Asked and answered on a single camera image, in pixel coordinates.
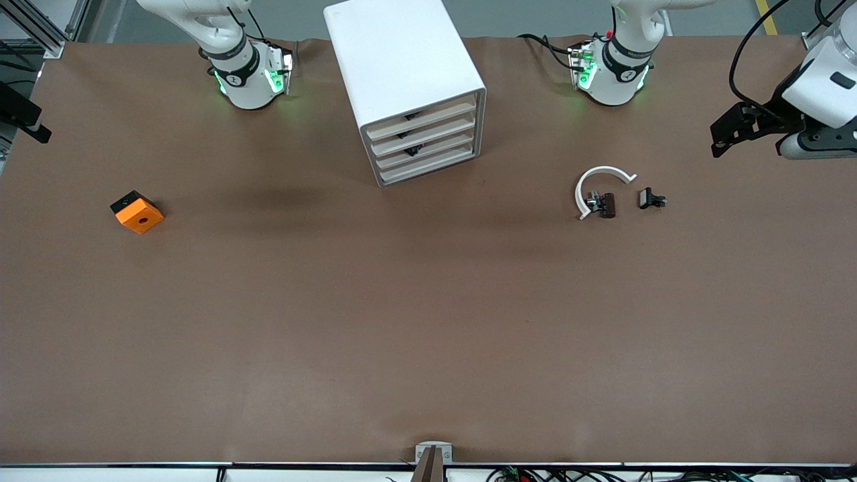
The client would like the white plastic bin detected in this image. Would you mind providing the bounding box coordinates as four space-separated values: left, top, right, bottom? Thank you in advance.
375 131 479 171

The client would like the white drawer with wooden front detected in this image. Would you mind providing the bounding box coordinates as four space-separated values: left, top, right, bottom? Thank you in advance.
379 146 481 186
365 96 478 141
370 112 479 157

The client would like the white drawer cabinet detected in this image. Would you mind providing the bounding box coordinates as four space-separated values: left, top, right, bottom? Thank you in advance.
324 0 487 188

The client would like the orange and black box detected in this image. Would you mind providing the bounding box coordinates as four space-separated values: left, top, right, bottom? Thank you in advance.
110 190 165 235

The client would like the white curved plastic part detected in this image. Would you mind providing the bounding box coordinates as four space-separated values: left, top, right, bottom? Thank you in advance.
574 165 638 221

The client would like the dark brown small component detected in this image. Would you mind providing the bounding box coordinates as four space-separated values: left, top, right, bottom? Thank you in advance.
586 191 617 220

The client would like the brown table cover sheet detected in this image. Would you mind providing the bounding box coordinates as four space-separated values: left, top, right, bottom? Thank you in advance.
0 33 857 466

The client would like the aluminium frame post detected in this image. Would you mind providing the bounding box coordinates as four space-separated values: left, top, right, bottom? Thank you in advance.
800 0 857 52
0 0 101 60

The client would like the black base cable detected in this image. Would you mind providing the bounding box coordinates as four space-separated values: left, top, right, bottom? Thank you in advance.
517 32 578 71

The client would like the white table edge rail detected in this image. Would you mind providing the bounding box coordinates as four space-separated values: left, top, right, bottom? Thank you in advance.
0 463 857 482

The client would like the black cable bundle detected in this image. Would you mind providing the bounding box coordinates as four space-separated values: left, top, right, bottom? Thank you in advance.
485 466 857 482

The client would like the grey metal bracket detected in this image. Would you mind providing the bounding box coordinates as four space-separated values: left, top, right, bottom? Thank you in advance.
415 442 454 464

